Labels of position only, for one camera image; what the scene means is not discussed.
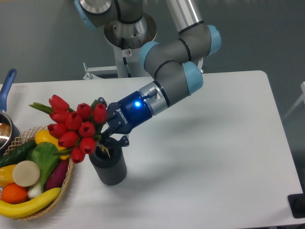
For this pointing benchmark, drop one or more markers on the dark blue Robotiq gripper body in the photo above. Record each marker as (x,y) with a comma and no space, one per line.
(126,114)

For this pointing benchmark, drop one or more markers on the red tulip bouquet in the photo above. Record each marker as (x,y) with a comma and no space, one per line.
(78,131)

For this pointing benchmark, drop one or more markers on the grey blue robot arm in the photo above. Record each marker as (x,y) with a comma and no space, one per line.
(126,25)

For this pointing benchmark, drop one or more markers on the dark grey ribbed vase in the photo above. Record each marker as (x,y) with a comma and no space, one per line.
(110,167)

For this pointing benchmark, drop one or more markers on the green bok choy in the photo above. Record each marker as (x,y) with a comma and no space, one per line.
(46,168)

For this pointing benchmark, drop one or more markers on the yellow squash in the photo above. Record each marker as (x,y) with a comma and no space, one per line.
(46,138)

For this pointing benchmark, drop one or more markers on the woven wicker basket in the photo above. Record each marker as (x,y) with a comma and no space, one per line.
(23,138)

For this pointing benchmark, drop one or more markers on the beige round slice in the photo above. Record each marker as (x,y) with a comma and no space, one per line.
(26,173)

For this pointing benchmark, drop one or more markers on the dark green cucumber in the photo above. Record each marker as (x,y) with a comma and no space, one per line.
(18,154)

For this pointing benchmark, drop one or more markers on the yellow bell pepper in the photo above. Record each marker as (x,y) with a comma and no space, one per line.
(6,175)

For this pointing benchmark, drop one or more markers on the orange fruit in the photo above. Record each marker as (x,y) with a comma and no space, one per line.
(14,194)

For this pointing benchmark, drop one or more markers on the yellow banana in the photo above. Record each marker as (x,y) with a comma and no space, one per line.
(16,211)

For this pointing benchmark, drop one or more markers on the black device at edge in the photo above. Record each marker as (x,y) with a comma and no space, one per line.
(297,205)

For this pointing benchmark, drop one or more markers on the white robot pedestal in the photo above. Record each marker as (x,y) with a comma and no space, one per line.
(164,63)

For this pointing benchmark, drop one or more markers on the blue handled saucepan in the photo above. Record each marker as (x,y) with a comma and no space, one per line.
(8,130)

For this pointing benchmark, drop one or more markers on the white frame at right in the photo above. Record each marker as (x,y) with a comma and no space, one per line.
(297,105)

